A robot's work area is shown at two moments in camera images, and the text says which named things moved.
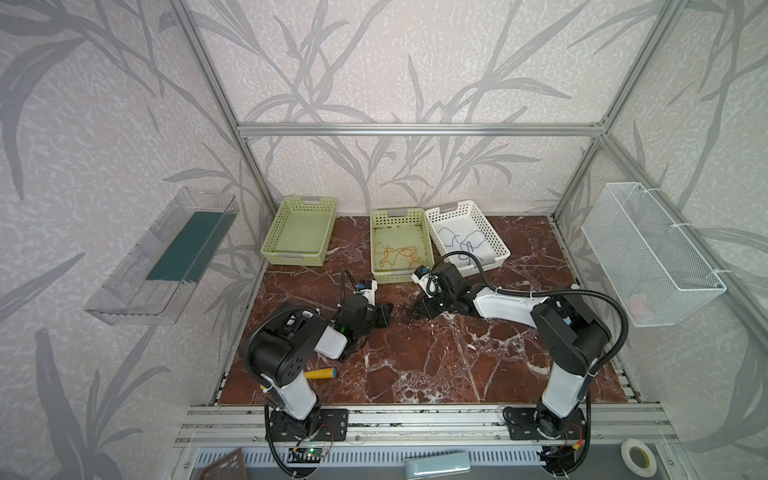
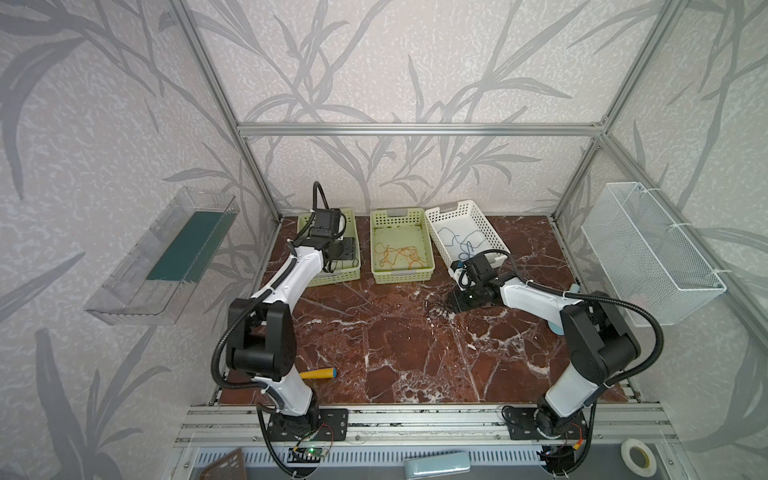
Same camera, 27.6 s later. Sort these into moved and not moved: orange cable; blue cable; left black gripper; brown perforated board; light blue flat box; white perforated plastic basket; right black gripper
Moved: right black gripper; left black gripper
Not moved: white perforated plastic basket; blue cable; light blue flat box; brown perforated board; orange cable
